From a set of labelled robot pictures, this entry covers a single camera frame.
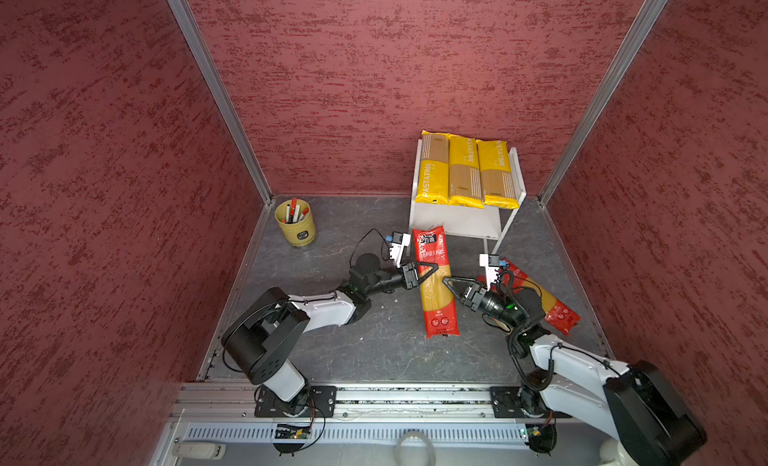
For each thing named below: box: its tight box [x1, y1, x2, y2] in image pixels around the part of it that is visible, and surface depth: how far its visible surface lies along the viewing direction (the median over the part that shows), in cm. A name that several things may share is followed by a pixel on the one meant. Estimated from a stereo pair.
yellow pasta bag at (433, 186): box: [415, 130, 450, 205], surface depth 81 cm
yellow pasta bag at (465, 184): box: [448, 134, 484, 209], surface depth 81 cm
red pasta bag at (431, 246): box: [412, 225, 460, 339], surface depth 76 cm
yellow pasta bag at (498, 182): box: [476, 139, 519, 209], surface depth 80 cm
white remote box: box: [172, 442, 227, 460], surface depth 67 cm
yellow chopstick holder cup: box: [274, 199, 316, 247], surface depth 101 cm
